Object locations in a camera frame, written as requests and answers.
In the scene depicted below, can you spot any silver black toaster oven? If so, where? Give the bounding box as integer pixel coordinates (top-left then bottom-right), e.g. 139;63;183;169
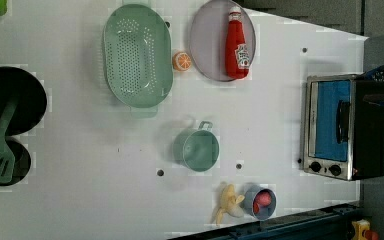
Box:
303;74;384;181

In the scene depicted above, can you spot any red ketchup bottle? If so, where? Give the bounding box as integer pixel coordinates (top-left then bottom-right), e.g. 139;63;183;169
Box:
225;6;250;79

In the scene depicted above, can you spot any yellow red emergency button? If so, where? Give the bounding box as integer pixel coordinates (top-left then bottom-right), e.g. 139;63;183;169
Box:
352;219;379;240

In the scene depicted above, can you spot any red toy in cup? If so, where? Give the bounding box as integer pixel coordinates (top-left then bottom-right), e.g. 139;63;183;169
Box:
253;191;272;214

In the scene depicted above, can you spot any blue-grey small cup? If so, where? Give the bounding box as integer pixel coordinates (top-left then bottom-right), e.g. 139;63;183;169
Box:
243;185;277;221

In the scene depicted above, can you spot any grey round plate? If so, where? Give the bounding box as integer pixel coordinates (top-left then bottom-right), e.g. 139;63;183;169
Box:
189;0;256;81

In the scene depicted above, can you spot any peeled banana toy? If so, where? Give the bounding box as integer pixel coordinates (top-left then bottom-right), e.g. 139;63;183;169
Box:
215;184;245;225

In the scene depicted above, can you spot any green metal cup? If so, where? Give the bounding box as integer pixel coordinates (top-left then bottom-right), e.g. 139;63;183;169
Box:
173;121;220;172

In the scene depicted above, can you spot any orange slice toy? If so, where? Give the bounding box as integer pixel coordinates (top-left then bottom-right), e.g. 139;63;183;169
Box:
172;51;192;71

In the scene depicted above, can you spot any green oval colander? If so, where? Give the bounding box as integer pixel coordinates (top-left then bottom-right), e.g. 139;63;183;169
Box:
103;4;173;118

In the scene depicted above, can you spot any small black pot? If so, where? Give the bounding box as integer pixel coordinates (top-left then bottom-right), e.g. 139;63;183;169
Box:
0;138;32;186

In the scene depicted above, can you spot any large black pan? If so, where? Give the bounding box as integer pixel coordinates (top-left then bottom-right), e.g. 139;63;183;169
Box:
0;66;47;136

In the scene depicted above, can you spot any dark blue table frame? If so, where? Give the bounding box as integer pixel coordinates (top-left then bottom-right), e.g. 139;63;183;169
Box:
171;204;362;240

